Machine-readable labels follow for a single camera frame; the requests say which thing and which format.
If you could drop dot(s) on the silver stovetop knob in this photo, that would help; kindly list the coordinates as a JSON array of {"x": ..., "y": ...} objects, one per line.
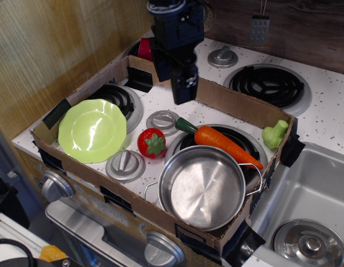
[
  {"x": 223, "y": 58},
  {"x": 163, "y": 120},
  {"x": 125, "y": 166}
]

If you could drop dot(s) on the orange toy carrot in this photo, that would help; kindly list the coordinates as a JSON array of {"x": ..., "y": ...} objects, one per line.
[{"x": 206, "y": 135}]

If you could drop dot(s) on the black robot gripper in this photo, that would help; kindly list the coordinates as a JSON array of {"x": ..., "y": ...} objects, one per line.
[{"x": 178, "y": 28}]

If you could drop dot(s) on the hanging metal spatula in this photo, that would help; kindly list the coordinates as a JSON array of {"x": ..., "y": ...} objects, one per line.
[{"x": 259, "y": 26}]

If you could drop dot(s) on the hanging metal skimmer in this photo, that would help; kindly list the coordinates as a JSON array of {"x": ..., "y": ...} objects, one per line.
[{"x": 209, "y": 15}]

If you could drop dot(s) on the red toy strawberry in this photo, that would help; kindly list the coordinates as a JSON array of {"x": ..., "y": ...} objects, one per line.
[{"x": 151, "y": 143}]

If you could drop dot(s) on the silver oven front knob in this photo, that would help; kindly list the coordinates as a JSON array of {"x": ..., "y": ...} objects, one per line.
[
  {"x": 55, "y": 187},
  {"x": 162, "y": 251}
]

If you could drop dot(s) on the grey toy sink basin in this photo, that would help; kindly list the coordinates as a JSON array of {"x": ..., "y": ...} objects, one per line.
[{"x": 312, "y": 188}]

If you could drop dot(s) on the light green plastic plate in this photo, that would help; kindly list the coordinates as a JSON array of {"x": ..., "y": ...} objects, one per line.
[{"x": 92, "y": 131}]

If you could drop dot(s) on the dark red toy cup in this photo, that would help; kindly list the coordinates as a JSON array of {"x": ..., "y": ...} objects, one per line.
[{"x": 144, "y": 50}]

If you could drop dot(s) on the light green toy broccoli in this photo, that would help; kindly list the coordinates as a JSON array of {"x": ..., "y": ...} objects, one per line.
[{"x": 273, "y": 136}]

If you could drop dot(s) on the silver oven door handle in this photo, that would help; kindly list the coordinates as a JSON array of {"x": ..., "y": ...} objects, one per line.
[{"x": 87, "y": 231}]

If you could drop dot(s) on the stainless steel pot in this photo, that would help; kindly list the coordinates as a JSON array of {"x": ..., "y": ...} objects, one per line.
[{"x": 203, "y": 186}]

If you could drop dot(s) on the silver pot lid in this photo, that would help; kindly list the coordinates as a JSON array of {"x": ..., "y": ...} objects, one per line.
[{"x": 308, "y": 243}]

